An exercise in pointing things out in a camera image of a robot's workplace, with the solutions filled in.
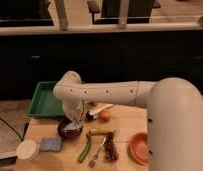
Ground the silver fork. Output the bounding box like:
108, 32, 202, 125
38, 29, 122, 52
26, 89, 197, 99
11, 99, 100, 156
88, 137, 106, 168

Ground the black cable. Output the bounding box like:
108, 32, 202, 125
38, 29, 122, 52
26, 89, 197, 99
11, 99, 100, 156
0, 113, 24, 141

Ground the green plastic tray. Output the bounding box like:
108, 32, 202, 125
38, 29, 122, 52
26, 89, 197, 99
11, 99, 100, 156
27, 81, 65, 119

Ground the orange fruit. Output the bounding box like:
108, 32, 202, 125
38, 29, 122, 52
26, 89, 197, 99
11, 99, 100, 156
98, 110, 110, 122

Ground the white round lid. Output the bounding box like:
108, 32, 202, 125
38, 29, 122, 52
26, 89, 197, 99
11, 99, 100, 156
16, 139, 39, 160

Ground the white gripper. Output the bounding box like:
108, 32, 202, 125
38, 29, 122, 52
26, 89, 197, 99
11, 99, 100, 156
62, 101, 84, 121

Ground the light blue towel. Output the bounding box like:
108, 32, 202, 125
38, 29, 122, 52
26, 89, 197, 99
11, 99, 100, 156
65, 120, 83, 130

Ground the dark grape bunch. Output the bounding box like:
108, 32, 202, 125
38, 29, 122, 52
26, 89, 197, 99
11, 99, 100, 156
104, 133, 119, 161

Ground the blue sponge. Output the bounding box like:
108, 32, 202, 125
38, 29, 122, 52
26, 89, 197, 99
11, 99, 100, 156
40, 137, 62, 152

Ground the purple bowl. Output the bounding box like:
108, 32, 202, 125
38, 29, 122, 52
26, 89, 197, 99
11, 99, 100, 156
58, 117, 83, 139

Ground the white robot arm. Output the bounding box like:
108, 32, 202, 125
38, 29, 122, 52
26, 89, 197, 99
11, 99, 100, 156
53, 71, 203, 171

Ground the orange bowl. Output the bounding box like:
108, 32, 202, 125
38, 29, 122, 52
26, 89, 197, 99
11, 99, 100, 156
129, 132, 148, 166

